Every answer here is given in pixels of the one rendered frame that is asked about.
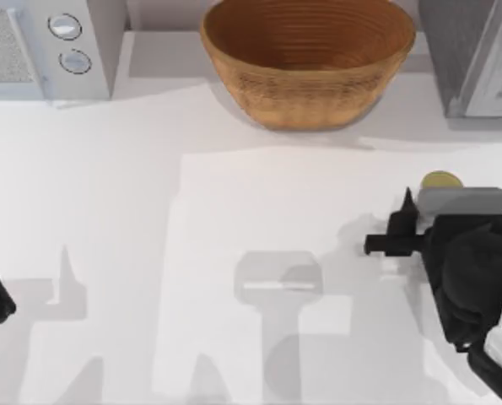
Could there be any pale grey rounded box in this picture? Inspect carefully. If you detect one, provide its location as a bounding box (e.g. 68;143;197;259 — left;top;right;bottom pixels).
416;186;502;225

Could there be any yellow-green round object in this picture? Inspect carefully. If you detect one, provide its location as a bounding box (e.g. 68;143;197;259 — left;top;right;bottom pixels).
419;170;465;191

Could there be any brown woven basket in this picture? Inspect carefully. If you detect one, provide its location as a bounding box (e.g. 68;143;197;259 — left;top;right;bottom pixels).
198;0;418;132

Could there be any grey cabinet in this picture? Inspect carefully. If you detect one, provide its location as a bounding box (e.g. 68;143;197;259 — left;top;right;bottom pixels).
417;0;502;120

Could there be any pale microwave oven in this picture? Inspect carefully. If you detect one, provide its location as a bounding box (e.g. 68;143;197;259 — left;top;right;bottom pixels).
0;0;128;109

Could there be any small round microwave knob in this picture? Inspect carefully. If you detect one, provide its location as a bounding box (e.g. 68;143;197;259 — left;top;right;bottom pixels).
57;47;94;76

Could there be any large round microwave knob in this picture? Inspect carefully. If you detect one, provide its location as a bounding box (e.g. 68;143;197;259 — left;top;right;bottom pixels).
46;12;84;42

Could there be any microwave door with speckled window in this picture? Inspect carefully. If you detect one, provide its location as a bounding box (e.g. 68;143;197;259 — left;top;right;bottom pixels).
0;7;51;101

